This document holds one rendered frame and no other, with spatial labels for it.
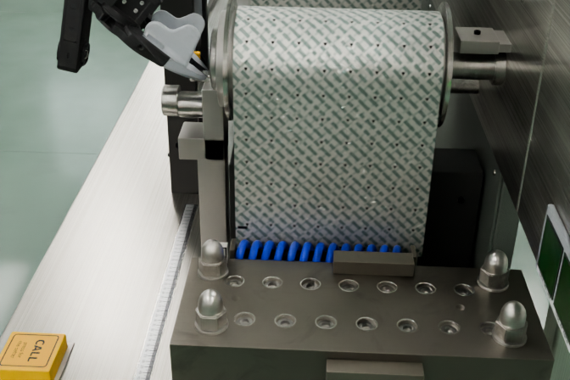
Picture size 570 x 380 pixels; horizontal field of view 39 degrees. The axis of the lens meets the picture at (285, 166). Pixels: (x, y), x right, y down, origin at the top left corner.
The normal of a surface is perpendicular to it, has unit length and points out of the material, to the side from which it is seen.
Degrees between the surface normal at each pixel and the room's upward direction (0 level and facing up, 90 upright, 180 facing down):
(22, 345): 0
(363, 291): 0
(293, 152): 90
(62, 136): 0
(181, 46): 90
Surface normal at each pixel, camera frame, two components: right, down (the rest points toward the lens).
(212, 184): -0.04, 0.47
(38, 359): 0.01, -0.88
